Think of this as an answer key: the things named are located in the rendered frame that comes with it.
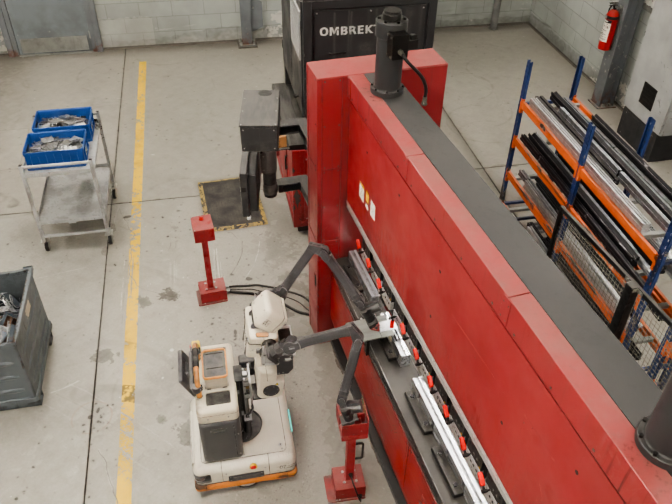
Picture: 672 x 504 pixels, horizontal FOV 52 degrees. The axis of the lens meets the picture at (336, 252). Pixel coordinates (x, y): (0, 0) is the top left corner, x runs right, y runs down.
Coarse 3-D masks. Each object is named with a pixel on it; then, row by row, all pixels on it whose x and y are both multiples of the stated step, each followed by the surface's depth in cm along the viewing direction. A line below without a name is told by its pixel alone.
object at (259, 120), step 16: (256, 96) 463; (272, 96) 464; (240, 112) 446; (256, 112) 446; (272, 112) 446; (240, 128) 434; (256, 128) 434; (272, 128) 435; (256, 144) 442; (272, 144) 442; (272, 160) 496; (272, 176) 505; (272, 192) 513
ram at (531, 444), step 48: (384, 192) 388; (384, 240) 404; (432, 240) 331; (432, 288) 342; (432, 336) 354; (480, 336) 297; (480, 384) 306; (528, 384) 262; (480, 432) 316; (528, 432) 269; (576, 432) 236; (528, 480) 277; (576, 480) 241
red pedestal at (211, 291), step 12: (204, 216) 549; (192, 228) 542; (204, 228) 537; (204, 240) 542; (204, 252) 559; (204, 264) 570; (204, 288) 583; (216, 288) 583; (204, 300) 582; (216, 300) 586
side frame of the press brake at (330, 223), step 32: (320, 64) 421; (352, 64) 422; (416, 64) 424; (320, 96) 413; (416, 96) 434; (320, 128) 427; (320, 160) 442; (320, 192) 458; (320, 224) 475; (352, 224) 484; (320, 288) 514; (320, 320) 535
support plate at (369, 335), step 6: (378, 318) 435; (384, 318) 435; (360, 324) 431; (366, 324) 431; (366, 330) 427; (372, 330) 427; (390, 330) 427; (366, 336) 423; (372, 336) 423; (378, 336) 423; (384, 336) 423
